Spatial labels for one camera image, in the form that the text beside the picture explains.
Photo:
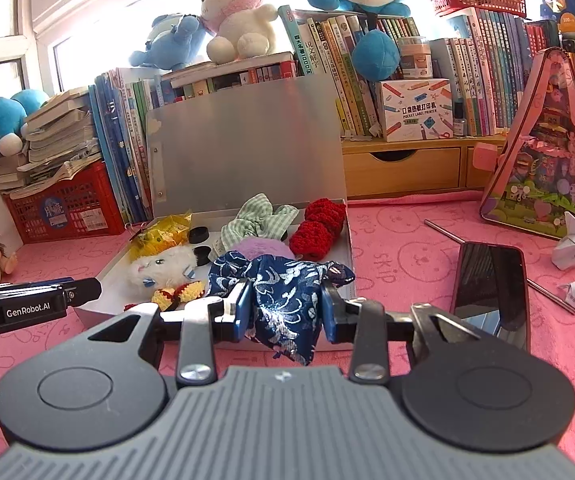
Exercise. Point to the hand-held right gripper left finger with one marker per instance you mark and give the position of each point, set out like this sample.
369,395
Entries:
241,310

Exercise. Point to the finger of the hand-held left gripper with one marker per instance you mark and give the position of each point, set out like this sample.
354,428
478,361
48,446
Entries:
83,291
17,288

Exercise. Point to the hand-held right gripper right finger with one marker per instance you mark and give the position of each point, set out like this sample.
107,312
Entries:
330,315

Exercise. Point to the blue floral cloth pouch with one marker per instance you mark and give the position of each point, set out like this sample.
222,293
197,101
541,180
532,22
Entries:
287,300

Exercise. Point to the yellow red crochet piece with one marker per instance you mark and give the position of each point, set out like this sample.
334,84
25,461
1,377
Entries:
182,292

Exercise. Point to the purple plush toy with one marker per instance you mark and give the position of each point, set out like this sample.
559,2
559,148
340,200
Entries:
262,249

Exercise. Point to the white plush toy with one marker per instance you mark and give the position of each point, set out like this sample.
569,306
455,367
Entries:
160,270

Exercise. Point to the green gingham scrunchie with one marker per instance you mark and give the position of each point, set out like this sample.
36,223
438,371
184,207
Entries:
257,220

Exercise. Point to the yellow snack packet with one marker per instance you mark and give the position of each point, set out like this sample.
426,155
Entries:
162,235

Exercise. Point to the grey cardboard box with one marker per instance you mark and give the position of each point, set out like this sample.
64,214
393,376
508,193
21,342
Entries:
242,145

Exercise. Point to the black binder clip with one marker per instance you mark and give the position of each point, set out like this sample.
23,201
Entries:
134,227

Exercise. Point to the red plastic crate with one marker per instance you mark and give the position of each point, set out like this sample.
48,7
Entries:
82,205

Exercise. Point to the pink printed blanket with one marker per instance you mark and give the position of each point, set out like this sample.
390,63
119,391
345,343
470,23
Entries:
407,260

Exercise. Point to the metal straw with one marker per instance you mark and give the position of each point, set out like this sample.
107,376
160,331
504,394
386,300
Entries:
442,227

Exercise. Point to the row of thin blue books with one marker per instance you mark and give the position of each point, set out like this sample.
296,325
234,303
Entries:
117,150

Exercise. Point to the stack of worn books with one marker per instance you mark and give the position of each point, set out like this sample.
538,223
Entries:
57,135

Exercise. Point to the black smartphone red case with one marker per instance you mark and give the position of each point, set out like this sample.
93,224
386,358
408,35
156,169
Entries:
490,290

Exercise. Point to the wooden drawer organizer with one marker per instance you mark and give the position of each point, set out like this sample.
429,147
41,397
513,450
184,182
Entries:
402,170

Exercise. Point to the white label printer carton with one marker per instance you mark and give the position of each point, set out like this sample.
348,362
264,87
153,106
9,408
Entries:
417,110

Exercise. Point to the small dark bottle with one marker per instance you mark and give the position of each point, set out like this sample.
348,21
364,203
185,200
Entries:
460,122

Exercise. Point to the pile of flat books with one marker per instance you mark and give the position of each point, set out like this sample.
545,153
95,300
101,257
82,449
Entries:
227,67

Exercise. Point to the white origami rabbit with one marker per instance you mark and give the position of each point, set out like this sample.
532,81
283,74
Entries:
572,252

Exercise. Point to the blue elephant plush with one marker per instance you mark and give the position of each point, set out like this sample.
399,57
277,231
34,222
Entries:
167,42

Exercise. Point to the round lidded tub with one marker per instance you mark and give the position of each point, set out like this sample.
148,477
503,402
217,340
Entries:
416,60

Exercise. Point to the row of colourful books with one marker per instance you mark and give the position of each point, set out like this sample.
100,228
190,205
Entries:
492,70

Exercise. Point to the pink white sheep plush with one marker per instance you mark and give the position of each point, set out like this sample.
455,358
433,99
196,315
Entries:
237,5

